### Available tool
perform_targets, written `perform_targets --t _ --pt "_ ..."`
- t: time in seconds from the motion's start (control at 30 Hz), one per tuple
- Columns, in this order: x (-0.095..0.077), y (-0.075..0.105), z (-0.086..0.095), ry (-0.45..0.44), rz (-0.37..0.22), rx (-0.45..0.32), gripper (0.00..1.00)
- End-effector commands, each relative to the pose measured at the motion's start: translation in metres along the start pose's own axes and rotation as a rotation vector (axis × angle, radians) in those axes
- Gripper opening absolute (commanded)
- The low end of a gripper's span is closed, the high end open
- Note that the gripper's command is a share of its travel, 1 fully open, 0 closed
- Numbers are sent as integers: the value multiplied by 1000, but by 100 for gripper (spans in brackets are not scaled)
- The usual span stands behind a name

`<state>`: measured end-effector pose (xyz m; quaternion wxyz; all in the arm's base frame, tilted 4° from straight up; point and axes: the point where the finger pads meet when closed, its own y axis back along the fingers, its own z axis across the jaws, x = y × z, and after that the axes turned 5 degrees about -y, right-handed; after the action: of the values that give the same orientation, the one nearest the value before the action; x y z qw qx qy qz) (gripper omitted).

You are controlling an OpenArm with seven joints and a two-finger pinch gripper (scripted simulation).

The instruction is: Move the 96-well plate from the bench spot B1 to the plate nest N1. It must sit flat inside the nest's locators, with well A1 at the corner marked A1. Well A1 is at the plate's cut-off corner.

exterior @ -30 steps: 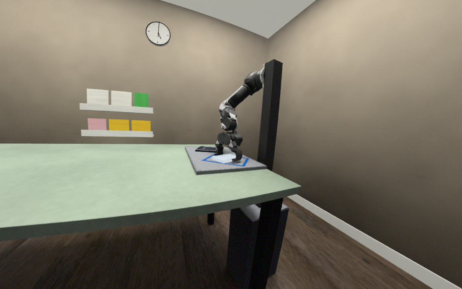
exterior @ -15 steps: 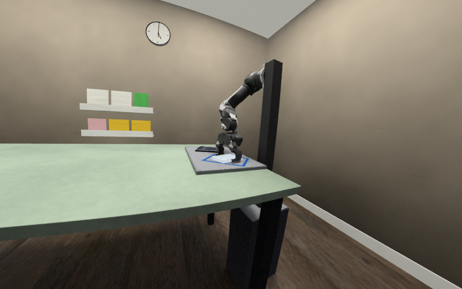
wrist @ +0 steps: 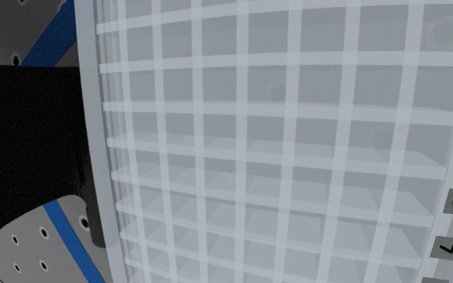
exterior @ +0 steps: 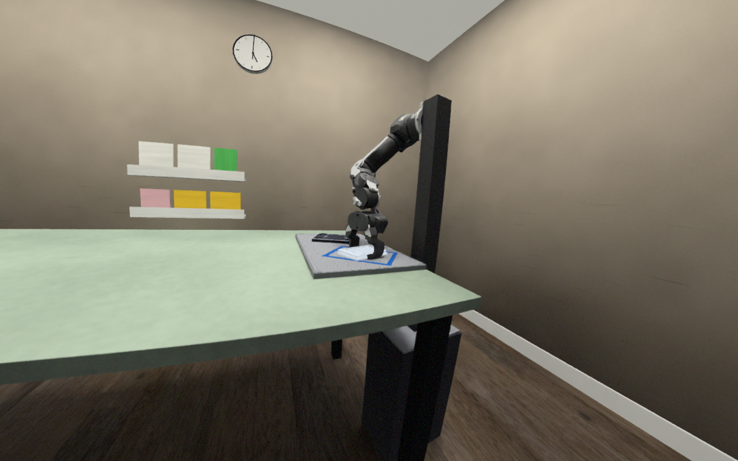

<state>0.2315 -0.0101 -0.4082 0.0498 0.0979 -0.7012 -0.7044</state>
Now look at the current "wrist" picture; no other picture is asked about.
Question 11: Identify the white well plate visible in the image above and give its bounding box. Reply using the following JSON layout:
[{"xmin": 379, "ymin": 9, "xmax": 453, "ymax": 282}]
[{"xmin": 74, "ymin": 0, "xmax": 453, "ymax": 283}]

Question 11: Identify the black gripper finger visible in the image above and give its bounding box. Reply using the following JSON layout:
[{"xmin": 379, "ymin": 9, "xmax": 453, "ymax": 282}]
[{"xmin": 0, "ymin": 65, "xmax": 106, "ymax": 248}]

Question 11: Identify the blue tape outline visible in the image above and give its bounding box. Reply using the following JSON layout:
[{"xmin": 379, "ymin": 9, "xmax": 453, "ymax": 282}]
[{"xmin": 20, "ymin": 0, "xmax": 105, "ymax": 283}]

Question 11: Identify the grey perforated base plate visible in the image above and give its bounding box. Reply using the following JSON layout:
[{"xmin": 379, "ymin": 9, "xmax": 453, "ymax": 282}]
[{"xmin": 0, "ymin": 0, "xmax": 113, "ymax": 283}]

